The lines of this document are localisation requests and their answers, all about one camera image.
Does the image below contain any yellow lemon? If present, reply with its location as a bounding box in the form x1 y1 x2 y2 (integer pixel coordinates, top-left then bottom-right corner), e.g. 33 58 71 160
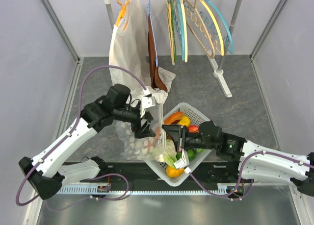
178 116 191 127

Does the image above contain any purple cable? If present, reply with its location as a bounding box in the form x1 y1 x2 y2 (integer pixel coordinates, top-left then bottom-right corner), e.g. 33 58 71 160
15 65 153 212
186 150 314 201

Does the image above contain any orange hanger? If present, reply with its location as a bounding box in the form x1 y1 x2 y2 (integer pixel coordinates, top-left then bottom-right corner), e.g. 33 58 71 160
115 0 130 26

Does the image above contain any cream hanger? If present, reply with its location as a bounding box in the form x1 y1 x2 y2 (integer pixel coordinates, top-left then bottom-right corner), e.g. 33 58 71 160
166 1 175 65

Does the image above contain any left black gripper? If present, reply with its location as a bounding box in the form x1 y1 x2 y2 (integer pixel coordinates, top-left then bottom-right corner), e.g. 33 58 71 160
113 106 156 139

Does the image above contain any orange pumpkin slice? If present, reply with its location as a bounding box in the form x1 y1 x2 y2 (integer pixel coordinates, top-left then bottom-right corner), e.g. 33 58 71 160
164 111 184 125

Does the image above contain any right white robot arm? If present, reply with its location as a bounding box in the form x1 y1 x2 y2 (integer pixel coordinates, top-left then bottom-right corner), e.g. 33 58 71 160
162 121 314 197

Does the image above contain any white t-shirt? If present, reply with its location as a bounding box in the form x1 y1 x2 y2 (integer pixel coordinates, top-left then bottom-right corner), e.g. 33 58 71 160
109 0 176 104

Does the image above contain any clear dotted zip top bag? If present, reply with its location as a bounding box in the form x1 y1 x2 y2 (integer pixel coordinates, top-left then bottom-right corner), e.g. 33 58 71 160
116 104 167 161

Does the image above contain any red apple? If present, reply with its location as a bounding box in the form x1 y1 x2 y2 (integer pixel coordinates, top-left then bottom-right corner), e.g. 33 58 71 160
188 125 199 133

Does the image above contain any blue wire hanger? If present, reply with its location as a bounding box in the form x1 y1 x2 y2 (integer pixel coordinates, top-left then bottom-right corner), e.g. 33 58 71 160
147 0 158 67

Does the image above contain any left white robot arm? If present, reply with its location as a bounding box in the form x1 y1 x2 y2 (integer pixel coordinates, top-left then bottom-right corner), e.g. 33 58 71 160
18 84 157 200

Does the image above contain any white slotted cable duct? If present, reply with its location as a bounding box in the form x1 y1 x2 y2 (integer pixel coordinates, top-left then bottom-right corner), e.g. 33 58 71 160
58 183 231 196

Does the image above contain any orange tangerine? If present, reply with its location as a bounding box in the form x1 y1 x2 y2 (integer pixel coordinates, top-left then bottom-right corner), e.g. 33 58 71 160
166 166 184 178

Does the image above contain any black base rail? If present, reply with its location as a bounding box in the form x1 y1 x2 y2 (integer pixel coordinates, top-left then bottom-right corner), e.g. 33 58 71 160
58 158 278 192

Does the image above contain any green bell pepper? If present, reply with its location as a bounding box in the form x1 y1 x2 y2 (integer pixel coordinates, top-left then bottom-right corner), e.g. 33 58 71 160
176 150 196 161

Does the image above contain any yellow plastic hanger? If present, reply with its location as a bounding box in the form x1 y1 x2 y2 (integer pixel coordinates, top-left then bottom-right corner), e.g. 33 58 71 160
188 0 225 56

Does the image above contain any white cauliflower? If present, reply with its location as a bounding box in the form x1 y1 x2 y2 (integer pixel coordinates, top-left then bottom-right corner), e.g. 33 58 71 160
152 139 177 168

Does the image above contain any teal plastic hanger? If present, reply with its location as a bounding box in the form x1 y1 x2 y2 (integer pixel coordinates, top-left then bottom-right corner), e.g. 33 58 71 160
196 0 234 55

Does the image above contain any green hanger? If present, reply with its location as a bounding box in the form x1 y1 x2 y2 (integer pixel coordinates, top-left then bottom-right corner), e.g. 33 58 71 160
169 0 177 63

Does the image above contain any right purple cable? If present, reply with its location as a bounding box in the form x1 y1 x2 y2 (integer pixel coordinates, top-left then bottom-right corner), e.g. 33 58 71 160
186 150 314 201

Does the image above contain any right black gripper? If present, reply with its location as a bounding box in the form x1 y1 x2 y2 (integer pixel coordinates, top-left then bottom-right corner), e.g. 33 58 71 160
161 125 217 154

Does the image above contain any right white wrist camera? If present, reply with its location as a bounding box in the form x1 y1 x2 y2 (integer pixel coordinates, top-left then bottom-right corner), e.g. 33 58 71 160
174 151 190 170

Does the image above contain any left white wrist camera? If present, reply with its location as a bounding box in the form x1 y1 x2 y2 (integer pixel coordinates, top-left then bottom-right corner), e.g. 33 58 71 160
140 94 157 117

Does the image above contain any white plastic basket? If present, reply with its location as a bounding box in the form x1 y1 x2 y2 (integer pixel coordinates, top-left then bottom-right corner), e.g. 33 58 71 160
144 102 223 187

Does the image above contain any brown cloth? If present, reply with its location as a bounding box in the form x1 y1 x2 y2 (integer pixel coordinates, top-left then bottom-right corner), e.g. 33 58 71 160
148 15 168 92

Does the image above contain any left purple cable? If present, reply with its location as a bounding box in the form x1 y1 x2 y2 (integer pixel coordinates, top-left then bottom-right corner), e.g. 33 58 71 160
15 65 153 212

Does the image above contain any light blue hanger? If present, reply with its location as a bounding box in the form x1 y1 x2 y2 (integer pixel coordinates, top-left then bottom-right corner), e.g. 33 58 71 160
173 0 185 61

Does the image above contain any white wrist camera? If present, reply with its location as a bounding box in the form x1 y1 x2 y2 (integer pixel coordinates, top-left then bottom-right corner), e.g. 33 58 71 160
140 94 157 117
174 151 190 170

